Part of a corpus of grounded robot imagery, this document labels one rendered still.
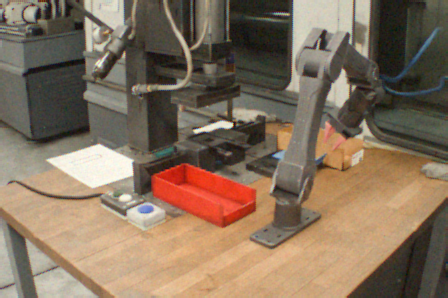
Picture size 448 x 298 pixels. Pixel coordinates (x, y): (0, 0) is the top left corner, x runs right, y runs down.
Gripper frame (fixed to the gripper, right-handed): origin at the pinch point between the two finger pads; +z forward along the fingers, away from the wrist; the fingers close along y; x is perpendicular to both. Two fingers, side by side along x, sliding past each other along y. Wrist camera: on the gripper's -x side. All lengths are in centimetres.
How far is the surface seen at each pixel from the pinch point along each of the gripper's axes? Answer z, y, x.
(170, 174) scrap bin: 17.6, 21.2, 36.7
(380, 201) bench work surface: -2.2, -22.6, 7.4
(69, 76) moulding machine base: 191, 255, -117
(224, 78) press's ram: -3.6, 30.4, 17.6
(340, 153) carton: 2.4, -3.1, -4.4
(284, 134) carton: 11.8, 15.5, -5.3
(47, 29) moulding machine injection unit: 155, 282, -100
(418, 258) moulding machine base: 32, -44, -38
